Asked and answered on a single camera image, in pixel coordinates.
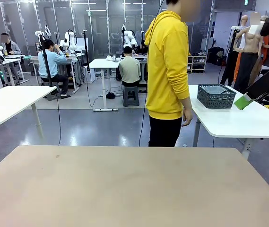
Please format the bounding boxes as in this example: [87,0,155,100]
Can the person's right forearm yellow sleeve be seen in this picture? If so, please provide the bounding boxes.
[178,93,192,112]

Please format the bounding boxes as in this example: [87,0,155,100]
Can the person's right hand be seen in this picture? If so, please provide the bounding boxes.
[181,107,194,127]

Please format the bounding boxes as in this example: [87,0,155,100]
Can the bare mannequin with dark skirt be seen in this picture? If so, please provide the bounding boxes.
[234,11,265,95]

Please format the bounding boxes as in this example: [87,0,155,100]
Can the large white table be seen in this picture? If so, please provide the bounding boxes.
[188,84,269,161]
[0,85,57,137]

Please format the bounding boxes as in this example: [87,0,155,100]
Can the black hanging trousers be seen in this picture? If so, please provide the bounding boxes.
[220,51,240,87]

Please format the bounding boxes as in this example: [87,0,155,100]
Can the seated person grey jacket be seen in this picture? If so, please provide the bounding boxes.
[0,33,23,81]

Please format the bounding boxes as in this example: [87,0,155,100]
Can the black bag pile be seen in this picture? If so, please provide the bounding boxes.
[207,46,226,67]

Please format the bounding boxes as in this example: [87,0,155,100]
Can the black tripod stand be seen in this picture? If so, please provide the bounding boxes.
[37,33,54,88]
[82,30,91,73]

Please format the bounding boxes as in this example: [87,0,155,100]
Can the man in light blue shirt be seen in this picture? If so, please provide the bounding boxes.
[37,39,72,99]

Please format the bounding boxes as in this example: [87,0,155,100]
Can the wooden shoe rack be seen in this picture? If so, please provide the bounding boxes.
[187,54,208,74]

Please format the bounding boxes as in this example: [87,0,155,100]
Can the long white work desk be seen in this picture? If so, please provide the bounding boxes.
[29,55,82,95]

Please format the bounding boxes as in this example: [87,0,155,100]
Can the person in yellow hoodie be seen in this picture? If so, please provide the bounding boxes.
[145,0,194,148]

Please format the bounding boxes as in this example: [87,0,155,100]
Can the white computer case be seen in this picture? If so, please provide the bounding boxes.
[82,65,96,84]

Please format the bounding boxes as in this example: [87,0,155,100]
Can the white height-adjustable desk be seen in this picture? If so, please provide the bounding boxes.
[88,58,121,112]

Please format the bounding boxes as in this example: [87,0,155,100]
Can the seated person black cap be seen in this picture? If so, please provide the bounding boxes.
[139,39,149,54]

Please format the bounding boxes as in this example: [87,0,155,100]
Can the grey plastic stool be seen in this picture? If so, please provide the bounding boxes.
[122,85,140,107]

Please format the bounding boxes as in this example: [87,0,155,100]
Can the seated person beige shirt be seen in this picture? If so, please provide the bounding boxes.
[118,46,141,87]

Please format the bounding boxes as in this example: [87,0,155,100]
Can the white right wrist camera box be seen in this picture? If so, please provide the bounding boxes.
[248,20,265,35]

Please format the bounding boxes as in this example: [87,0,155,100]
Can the thin black floor cable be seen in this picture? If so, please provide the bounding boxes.
[54,91,62,145]

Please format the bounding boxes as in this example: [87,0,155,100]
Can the black desk cable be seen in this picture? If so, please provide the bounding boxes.
[86,70,106,107]

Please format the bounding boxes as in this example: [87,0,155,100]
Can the hanging black cable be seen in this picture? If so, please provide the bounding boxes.
[138,0,165,146]

